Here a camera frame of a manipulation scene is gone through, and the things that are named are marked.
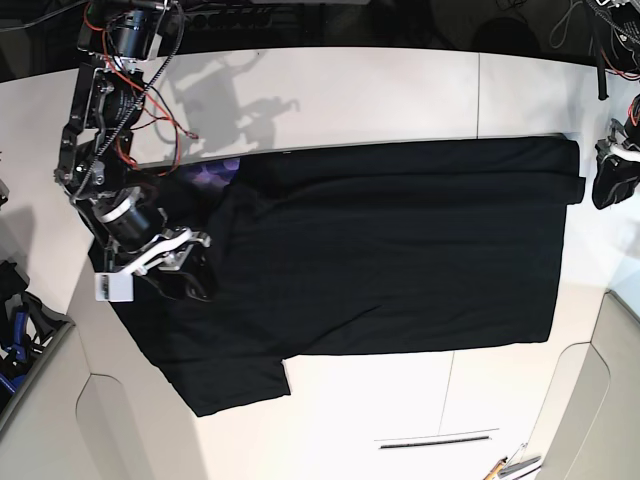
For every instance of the blue black clamp tool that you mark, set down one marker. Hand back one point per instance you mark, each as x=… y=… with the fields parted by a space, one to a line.
x=27 y=327

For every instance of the black T-shirt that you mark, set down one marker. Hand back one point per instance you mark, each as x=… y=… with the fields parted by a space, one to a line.
x=373 y=249

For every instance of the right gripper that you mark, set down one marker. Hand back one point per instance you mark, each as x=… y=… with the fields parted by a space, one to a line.
x=142 y=241

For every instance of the grey pen tool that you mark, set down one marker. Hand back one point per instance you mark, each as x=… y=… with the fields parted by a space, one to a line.
x=521 y=469

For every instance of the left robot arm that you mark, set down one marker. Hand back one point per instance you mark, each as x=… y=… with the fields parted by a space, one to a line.
x=614 y=26

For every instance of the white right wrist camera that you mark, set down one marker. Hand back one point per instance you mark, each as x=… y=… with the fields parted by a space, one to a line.
x=114 y=287

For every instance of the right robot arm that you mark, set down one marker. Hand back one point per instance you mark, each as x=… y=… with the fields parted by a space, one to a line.
x=110 y=96

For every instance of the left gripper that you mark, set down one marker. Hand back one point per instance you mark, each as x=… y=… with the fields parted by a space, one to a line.
x=617 y=161

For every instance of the white power strip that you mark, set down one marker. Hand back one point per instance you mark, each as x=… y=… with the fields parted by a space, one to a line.
x=222 y=20

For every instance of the yellow pencil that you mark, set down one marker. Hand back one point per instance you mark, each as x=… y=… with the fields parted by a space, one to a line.
x=496 y=469

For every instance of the black ruler strip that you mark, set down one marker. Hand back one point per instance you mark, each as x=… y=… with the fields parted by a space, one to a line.
x=455 y=441

